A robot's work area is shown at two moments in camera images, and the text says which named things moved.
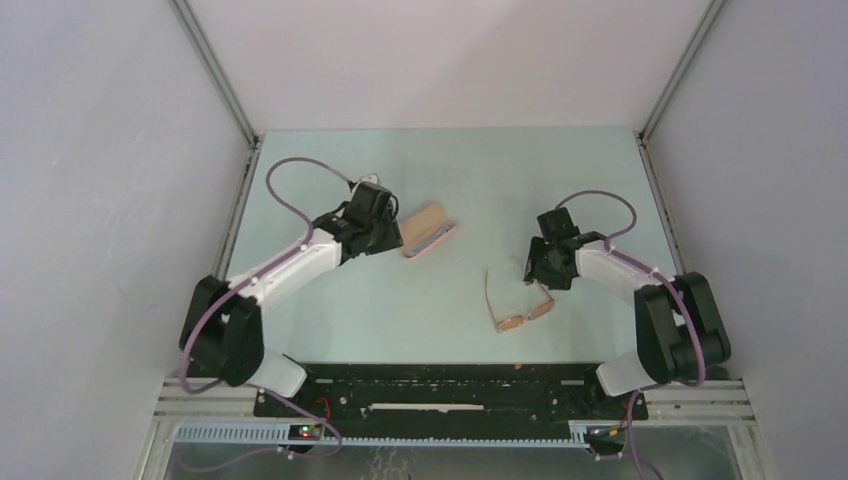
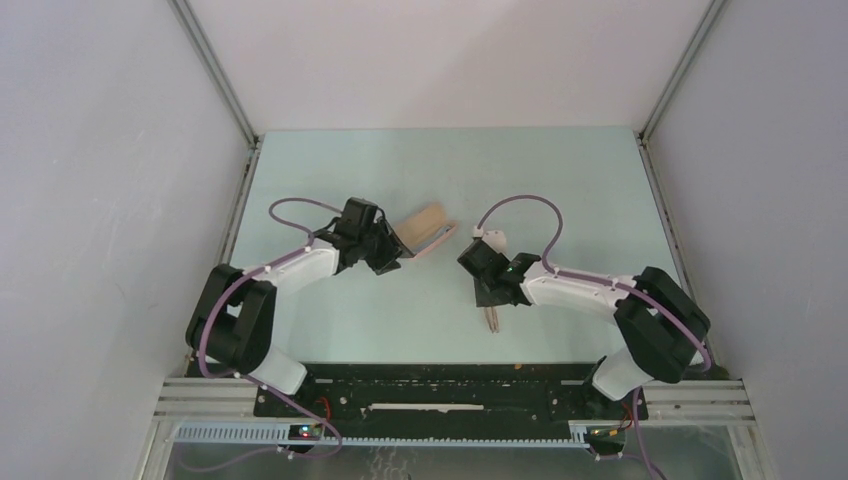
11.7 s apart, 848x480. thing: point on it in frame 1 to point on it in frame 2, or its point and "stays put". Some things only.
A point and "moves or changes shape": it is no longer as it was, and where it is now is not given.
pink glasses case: [424, 228] stays put
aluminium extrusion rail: [719, 402] stays put
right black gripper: [535, 269] to [483, 298]
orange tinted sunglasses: [515, 322] moves or changes shape
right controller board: [606, 436] stays put
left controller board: [304, 432] stays put
